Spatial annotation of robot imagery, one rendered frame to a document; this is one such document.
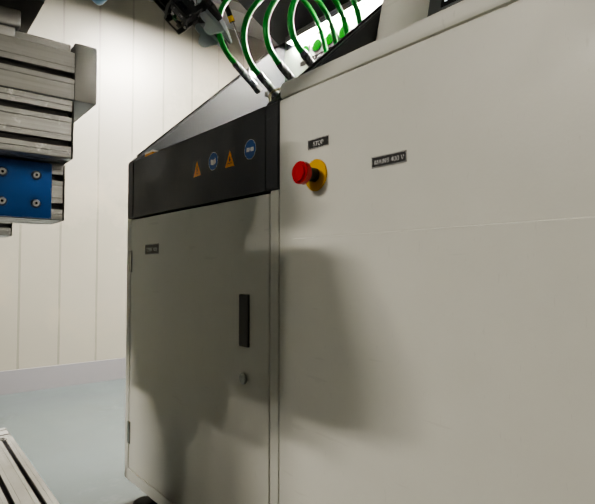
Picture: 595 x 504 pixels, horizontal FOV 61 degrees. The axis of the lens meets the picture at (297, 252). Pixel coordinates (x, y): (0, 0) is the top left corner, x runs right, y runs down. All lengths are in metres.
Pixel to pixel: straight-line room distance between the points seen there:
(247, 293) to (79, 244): 2.23
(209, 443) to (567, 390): 0.75
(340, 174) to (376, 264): 0.16
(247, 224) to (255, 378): 0.29
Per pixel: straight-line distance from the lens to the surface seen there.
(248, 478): 1.03
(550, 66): 0.63
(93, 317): 3.15
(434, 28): 0.73
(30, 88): 0.85
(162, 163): 1.32
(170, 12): 1.35
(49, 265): 3.08
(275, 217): 0.90
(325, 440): 0.83
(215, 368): 1.08
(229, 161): 1.04
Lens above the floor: 0.65
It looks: 2 degrees up
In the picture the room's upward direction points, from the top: straight up
